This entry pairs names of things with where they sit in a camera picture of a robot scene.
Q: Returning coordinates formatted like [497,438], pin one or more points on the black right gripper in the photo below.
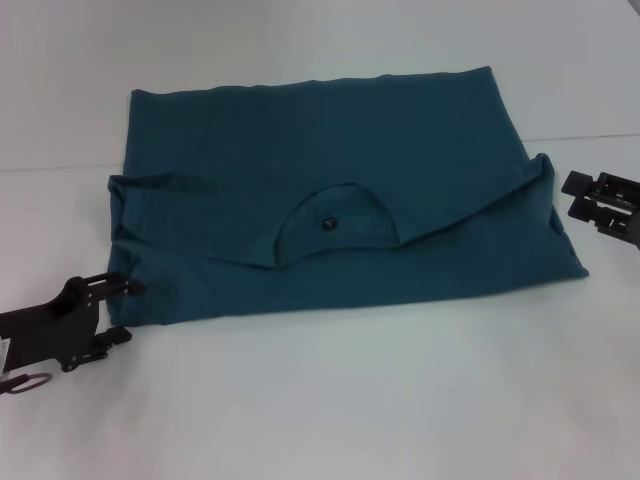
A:
[625,210]

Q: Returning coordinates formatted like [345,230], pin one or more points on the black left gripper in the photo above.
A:
[45,325]

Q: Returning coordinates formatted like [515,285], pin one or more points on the teal t-shirt with FREE print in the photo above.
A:
[325,150]

